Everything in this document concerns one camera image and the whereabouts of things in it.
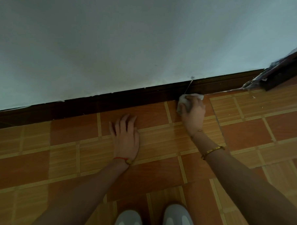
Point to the gold bangle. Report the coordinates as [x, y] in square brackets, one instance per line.
[213, 151]

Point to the person's right hand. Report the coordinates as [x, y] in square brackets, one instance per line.
[193, 115]

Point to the person's left forearm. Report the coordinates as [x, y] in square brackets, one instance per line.
[86, 194]

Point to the person's left hand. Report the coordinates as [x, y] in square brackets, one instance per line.
[126, 143]

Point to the person's left little finger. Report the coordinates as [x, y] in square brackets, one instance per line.
[112, 129]

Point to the person's left grey white shoe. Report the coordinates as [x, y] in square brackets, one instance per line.
[128, 222]

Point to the dark wooden door frame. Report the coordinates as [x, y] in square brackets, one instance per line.
[285, 71]

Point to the torn protective film strip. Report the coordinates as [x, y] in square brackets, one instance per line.
[259, 78]

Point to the dark brown baseboard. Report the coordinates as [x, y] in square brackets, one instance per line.
[114, 101]

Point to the person's grey white shoe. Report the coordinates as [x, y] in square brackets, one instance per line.
[179, 219]
[128, 222]

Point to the person's right forearm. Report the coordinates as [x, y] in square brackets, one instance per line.
[246, 186]

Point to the white cleaning cloth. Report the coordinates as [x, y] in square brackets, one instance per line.
[183, 101]

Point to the person's left middle finger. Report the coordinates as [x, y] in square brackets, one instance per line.
[124, 123]

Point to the person's right thumb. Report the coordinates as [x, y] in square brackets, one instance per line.
[182, 112]

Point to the person's right grey white shoe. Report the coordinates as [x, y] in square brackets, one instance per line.
[179, 219]

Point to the person's left thumb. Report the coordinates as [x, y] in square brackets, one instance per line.
[137, 141]

